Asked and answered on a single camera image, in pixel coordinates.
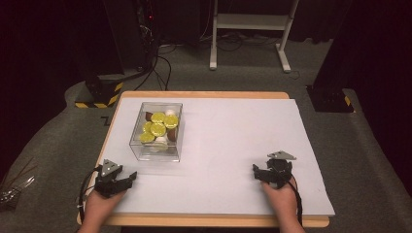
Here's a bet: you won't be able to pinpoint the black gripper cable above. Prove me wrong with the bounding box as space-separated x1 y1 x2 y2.
287 175 304 227
77 166 103 225

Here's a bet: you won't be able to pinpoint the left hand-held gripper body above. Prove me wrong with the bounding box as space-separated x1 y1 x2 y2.
93 158 131 199

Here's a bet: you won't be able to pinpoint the black floor cables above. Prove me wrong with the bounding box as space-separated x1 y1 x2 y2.
133 43 173 92

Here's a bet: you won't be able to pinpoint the clear plastic box case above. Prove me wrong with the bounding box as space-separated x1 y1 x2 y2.
128 101 185 163

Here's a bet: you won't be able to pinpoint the white metal stand frame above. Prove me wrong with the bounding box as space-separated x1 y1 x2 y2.
209 0 301 74

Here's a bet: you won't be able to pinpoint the white table mat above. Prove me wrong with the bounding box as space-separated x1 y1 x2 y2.
111 97 336 217

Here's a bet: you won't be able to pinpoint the person's left hand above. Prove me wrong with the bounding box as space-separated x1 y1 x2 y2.
83 188 126 225

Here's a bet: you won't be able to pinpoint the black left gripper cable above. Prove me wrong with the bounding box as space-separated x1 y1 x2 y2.
77 166 103 225

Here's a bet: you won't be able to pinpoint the black yellow striped stand base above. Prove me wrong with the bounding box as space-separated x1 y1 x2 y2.
74 73 125 110

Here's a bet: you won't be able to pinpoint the black equipment tower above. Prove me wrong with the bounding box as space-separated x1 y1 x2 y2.
102 0 159 72

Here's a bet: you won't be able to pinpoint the metal tripod legs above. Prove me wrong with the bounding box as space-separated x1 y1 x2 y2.
0 157 37 209

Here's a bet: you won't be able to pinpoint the wooden table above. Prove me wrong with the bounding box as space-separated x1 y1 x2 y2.
76 90 330 228

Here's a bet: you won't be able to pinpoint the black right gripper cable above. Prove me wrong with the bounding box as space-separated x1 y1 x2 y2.
287 175 304 227

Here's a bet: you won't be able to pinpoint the person's right hand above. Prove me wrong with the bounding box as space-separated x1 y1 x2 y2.
260 180 299 224

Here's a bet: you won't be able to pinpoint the clear plastic drawer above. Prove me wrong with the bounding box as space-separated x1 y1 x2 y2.
130 104 183 161

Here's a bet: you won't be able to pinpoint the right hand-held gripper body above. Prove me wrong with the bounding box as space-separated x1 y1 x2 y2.
260 150 297 189

